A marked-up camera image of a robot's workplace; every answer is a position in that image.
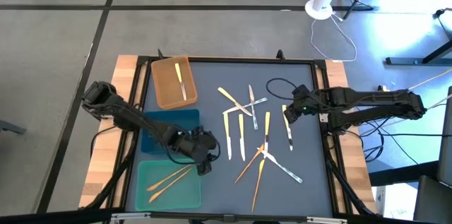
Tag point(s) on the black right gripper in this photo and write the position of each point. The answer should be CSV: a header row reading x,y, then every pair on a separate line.
x,y
305,102

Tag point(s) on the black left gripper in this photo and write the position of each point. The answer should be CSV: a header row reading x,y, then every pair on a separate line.
x,y
197,146

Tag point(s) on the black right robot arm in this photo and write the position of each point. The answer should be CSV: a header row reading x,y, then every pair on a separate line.
x,y
370,98

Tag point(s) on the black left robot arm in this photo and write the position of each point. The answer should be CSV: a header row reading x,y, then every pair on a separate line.
x,y
148,126

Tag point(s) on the dark blue plastic bin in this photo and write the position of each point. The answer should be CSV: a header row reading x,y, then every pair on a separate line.
x,y
176,118

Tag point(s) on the teal plastic bin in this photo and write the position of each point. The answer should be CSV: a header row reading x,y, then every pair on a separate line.
x,y
176,199

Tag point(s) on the orange plastic bin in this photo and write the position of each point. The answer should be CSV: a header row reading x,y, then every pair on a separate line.
x,y
166,89

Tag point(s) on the wooden table side board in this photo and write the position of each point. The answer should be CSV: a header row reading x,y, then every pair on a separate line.
x,y
123,62
356,167

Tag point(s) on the black T-shaped desk foot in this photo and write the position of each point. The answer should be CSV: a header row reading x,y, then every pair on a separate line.
x,y
406,61

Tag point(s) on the black floor beam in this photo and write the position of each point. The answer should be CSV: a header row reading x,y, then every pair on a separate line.
x,y
399,175

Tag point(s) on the white floor sign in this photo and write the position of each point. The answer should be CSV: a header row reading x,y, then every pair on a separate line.
x,y
399,203

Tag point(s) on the grey panel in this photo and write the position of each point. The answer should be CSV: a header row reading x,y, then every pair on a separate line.
x,y
445,139

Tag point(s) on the black lamp stand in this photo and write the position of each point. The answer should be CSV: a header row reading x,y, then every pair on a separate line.
x,y
439,12

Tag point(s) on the grey floor object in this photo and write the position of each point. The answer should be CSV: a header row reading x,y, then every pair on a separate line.
x,y
10,126

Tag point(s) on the silver rail bracket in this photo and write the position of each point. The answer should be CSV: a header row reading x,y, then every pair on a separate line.
x,y
130,216
326,220

